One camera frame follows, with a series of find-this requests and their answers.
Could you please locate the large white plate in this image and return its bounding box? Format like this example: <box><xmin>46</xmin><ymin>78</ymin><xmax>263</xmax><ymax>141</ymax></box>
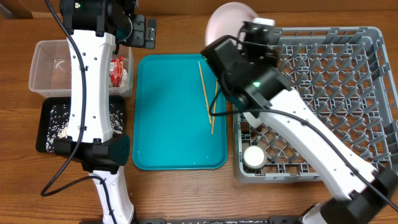
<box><xmin>205</xmin><ymin>2</ymin><xmax>258</xmax><ymax>46</ymax></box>

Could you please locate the red snack wrapper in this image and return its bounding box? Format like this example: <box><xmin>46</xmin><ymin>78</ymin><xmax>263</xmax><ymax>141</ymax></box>
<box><xmin>109</xmin><ymin>57</ymin><xmax>124</xmax><ymax>87</ymax></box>

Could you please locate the wooden chopstick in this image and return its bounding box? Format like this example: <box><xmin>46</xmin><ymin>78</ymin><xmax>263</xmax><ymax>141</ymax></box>
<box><xmin>198</xmin><ymin>61</ymin><xmax>212</xmax><ymax>124</ymax></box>
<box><xmin>211</xmin><ymin>80</ymin><xmax>219</xmax><ymax>135</ymax></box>

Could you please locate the small white cup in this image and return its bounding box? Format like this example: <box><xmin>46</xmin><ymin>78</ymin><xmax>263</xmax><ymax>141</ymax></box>
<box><xmin>243</xmin><ymin>146</ymin><xmax>268</xmax><ymax>169</ymax></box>

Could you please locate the white napkin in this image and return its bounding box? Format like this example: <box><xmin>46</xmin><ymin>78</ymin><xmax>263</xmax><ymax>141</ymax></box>
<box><xmin>109</xmin><ymin>69</ymin><xmax>128</xmax><ymax>88</ymax></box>

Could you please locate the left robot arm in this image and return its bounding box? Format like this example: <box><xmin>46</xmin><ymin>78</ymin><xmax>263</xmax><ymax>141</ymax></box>
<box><xmin>53</xmin><ymin>0</ymin><xmax>156</xmax><ymax>223</ymax></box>

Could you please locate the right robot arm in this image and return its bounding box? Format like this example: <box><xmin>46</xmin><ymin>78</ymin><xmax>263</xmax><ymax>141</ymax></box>
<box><xmin>202</xmin><ymin>18</ymin><xmax>397</xmax><ymax>223</ymax></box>

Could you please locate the grey dishwasher rack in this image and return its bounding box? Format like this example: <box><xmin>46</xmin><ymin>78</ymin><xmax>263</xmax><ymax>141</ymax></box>
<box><xmin>233</xmin><ymin>27</ymin><xmax>397</xmax><ymax>183</ymax></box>

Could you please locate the clear plastic waste bin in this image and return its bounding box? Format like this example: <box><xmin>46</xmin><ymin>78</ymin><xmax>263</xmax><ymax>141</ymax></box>
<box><xmin>29</xmin><ymin>40</ymin><xmax>134</xmax><ymax>98</ymax></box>

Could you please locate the teal serving tray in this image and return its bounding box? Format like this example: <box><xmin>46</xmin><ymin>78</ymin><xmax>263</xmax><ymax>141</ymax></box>
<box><xmin>132</xmin><ymin>54</ymin><xmax>228</xmax><ymax>170</ymax></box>

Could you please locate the black rectangular tray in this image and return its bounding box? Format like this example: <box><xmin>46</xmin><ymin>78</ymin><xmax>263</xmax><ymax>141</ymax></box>
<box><xmin>35</xmin><ymin>96</ymin><xmax>125</xmax><ymax>153</ymax></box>

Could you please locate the spilled rice pile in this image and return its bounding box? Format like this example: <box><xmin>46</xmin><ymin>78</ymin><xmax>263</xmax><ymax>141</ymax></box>
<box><xmin>44</xmin><ymin>102</ymin><xmax>125</xmax><ymax>152</ymax></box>

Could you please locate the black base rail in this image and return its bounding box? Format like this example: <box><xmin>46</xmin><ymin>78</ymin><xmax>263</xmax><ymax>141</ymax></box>
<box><xmin>133</xmin><ymin>215</ymin><xmax>300</xmax><ymax>224</ymax></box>

